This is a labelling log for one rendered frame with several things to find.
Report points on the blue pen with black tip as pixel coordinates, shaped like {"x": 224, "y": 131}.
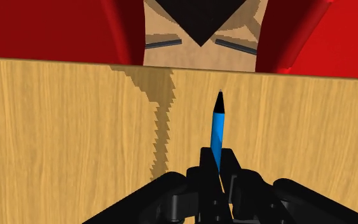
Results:
{"x": 217, "y": 133}

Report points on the black robot stand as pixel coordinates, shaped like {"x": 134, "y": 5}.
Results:
{"x": 200, "y": 18}

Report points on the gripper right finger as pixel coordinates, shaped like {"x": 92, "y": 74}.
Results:
{"x": 259, "y": 198}

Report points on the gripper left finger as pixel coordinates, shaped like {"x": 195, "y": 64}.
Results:
{"x": 178, "y": 198}

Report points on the dark grey bar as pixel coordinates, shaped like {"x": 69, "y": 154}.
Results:
{"x": 163, "y": 43}
{"x": 235, "y": 46}

